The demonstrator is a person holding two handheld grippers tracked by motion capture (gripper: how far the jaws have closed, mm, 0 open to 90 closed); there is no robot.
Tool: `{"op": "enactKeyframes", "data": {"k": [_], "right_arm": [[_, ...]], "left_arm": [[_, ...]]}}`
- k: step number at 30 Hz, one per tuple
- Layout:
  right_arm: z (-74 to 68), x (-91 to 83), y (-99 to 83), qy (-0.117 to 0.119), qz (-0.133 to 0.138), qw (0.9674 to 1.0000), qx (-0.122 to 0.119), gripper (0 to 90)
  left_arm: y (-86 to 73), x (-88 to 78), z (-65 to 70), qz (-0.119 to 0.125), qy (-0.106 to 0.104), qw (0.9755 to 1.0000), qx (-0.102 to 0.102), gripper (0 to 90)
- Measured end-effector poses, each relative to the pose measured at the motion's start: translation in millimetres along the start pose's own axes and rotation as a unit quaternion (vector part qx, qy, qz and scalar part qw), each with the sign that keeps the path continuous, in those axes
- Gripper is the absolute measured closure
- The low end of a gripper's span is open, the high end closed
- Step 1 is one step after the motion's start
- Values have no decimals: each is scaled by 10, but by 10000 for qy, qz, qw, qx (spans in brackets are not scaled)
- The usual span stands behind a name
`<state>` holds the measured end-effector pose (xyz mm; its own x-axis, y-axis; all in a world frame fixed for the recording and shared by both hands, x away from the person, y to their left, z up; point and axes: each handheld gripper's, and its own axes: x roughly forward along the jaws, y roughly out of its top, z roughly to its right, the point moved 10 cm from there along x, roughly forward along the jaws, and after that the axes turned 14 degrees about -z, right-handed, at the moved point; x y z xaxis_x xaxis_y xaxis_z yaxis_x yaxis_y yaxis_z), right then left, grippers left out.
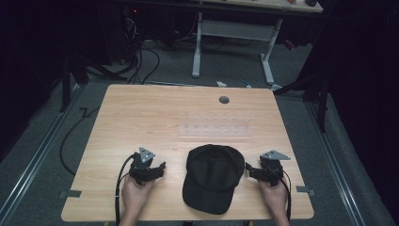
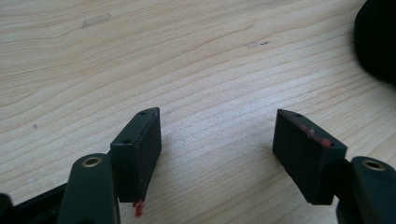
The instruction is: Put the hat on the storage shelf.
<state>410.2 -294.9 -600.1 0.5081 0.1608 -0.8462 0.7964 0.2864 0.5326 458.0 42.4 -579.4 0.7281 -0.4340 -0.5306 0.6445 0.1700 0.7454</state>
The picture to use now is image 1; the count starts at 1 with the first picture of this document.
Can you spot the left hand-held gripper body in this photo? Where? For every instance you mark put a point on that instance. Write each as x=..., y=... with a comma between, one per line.
x=141, y=171

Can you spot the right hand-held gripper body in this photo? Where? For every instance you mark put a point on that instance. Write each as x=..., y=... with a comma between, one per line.
x=271, y=171

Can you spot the black baseball cap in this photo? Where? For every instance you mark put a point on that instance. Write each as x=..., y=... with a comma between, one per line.
x=213, y=179

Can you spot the person's left hand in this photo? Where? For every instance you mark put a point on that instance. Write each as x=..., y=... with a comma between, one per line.
x=133, y=196

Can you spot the person's right hand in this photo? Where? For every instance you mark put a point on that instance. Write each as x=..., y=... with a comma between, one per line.
x=276, y=197

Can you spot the grey tape piece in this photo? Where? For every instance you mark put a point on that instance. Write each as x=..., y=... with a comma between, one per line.
x=305, y=189
x=71, y=194

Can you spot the clear plastic strip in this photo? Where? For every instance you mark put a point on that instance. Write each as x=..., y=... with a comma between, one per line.
x=215, y=130

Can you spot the grey round table grommet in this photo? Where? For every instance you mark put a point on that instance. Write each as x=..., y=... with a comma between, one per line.
x=224, y=100

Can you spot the white paper scrap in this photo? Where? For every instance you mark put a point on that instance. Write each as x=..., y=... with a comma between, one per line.
x=221, y=83

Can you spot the black metal stand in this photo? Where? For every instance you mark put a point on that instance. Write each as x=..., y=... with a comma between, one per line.
x=66, y=84
x=320, y=94

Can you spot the light wooden desk top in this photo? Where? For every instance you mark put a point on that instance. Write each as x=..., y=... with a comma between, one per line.
x=266, y=4

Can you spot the black computer mouse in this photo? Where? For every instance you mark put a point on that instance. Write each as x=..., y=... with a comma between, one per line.
x=311, y=2

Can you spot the metal floor rail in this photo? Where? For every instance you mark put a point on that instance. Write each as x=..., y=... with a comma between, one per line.
x=37, y=153
x=337, y=166

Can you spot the white metal desk frame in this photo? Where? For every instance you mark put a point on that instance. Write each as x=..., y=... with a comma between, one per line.
x=233, y=30

